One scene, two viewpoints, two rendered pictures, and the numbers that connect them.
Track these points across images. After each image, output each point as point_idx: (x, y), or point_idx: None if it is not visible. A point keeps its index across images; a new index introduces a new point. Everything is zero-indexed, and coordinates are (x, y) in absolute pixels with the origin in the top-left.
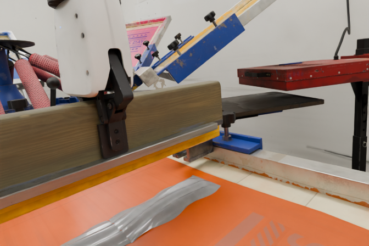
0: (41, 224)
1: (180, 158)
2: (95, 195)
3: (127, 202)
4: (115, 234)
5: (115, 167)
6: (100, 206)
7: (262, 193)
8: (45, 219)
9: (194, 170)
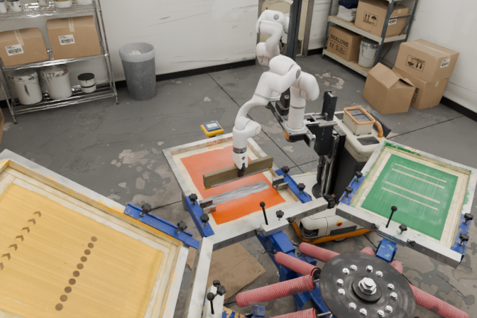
0: (259, 201)
1: (210, 219)
2: (245, 207)
3: (236, 201)
4: (240, 189)
5: None
6: (243, 202)
7: (199, 192)
8: (258, 202)
9: None
